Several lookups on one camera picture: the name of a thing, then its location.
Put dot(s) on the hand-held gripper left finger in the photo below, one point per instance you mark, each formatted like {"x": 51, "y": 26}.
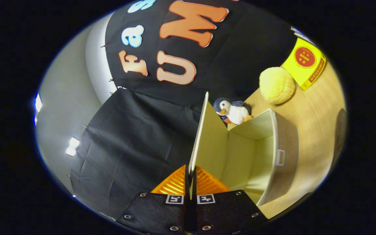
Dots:
{"x": 155, "y": 212}

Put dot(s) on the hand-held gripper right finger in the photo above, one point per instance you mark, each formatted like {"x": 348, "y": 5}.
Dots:
{"x": 227, "y": 212}

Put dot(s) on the brown fabric storage box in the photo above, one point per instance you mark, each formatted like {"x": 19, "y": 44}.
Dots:
{"x": 240, "y": 156}

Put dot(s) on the brown shoe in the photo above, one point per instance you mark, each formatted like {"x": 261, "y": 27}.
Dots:
{"x": 340, "y": 132}

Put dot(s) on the plush penguin toy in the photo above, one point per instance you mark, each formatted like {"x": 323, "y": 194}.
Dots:
{"x": 235, "y": 112}

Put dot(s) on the yellow round plush cushion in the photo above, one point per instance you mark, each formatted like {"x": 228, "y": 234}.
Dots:
{"x": 276, "y": 85}

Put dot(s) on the row of small cloth clips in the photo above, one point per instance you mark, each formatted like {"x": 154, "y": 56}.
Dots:
{"x": 111, "y": 79}

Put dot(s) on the yellow book red circle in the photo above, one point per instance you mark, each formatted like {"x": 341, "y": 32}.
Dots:
{"x": 304, "y": 63}

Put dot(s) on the white illustrated cover book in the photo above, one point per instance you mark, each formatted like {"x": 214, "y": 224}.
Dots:
{"x": 300, "y": 34}

